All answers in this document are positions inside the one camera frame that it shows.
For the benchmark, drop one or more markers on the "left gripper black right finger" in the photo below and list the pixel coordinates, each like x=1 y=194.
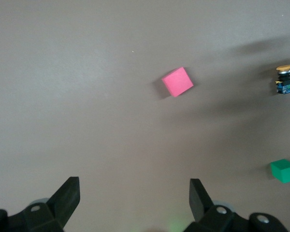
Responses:
x=220 y=220

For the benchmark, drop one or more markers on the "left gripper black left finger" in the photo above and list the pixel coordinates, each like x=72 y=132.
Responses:
x=38 y=217

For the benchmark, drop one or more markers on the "orange capped push button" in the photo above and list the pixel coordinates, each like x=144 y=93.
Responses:
x=284 y=83

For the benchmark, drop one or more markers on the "green foam cube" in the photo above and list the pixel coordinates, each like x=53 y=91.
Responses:
x=284 y=171

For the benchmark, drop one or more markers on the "brown table mat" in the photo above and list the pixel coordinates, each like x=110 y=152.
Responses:
x=87 y=96

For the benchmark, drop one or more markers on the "pink foam cube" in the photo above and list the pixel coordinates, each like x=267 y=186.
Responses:
x=177 y=82

